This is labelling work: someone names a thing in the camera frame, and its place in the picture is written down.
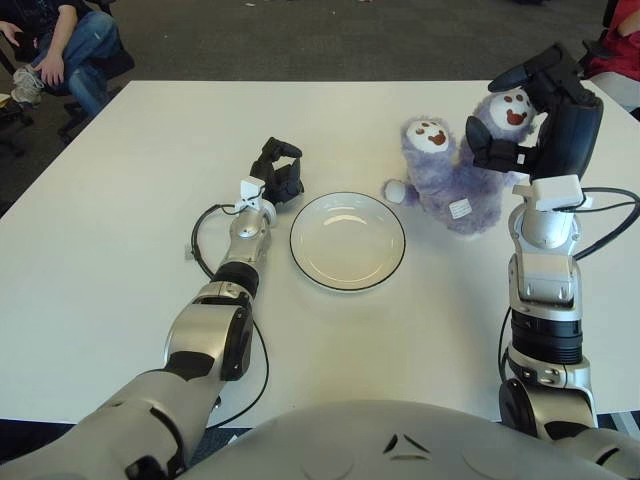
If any person in blue jeans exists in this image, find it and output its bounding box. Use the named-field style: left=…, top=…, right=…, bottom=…
left=0, top=0, right=124, bottom=119

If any black office chair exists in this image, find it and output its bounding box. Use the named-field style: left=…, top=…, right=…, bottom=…
left=0, top=44, right=136, bottom=156
left=577, top=39, right=609, bottom=79

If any white plate with dark rim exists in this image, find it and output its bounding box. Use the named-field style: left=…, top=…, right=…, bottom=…
left=289, top=192, right=407, bottom=294

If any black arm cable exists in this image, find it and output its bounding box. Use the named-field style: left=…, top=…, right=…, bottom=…
left=574, top=187, right=640, bottom=261
left=191, top=202, right=271, bottom=429

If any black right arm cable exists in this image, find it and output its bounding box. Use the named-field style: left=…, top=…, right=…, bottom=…
left=574, top=187, right=640, bottom=261

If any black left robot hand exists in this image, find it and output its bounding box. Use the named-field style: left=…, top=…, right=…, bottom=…
left=249, top=136, right=305, bottom=205

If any person in red shirt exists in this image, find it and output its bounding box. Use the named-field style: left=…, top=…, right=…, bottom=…
left=589, top=0, right=640, bottom=111

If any grey robot torso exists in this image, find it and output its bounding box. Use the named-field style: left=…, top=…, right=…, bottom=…
left=189, top=398, right=621, bottom=480

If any purple plush bunny doll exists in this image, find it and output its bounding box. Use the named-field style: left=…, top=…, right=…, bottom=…
left=383, top=88, right=549, bottom=237

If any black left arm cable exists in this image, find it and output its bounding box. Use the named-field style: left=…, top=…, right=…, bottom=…
left=191, top=202, right=271, bottom=429

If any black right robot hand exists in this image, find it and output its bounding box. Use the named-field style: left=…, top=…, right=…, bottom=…
left=464, top=42, right=604, bottom=187

